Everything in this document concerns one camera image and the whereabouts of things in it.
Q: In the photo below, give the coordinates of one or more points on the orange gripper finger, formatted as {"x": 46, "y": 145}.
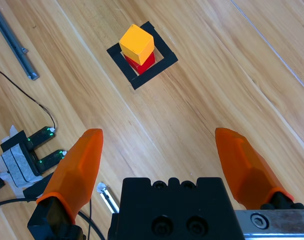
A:
{"x": 74, "y": 180}
{"x": 246, "y": 170}

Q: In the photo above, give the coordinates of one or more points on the red wooden cube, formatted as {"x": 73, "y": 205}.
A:
{"x": 145, "y": 66}

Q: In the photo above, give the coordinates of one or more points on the yellow wooden cube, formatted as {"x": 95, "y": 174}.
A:
{"x": 136, "y": 42}

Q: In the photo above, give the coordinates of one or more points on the black plug with green light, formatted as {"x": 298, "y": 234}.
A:
{"x": 42, "y": 133}
{"x": 52, "y": 160}

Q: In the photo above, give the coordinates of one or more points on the short aluminium bar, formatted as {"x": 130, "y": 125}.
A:
{"x": 108, "y": 197}

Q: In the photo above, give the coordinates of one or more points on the black usb hub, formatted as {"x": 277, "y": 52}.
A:
{"x": 17, "y": 142}

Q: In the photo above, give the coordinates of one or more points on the black tape square outline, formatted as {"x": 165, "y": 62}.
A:
{"x": 141, "y": 81}

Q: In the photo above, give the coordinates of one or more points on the long aluminium rail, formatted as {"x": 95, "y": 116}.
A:
{"x": 14, "y": 47}

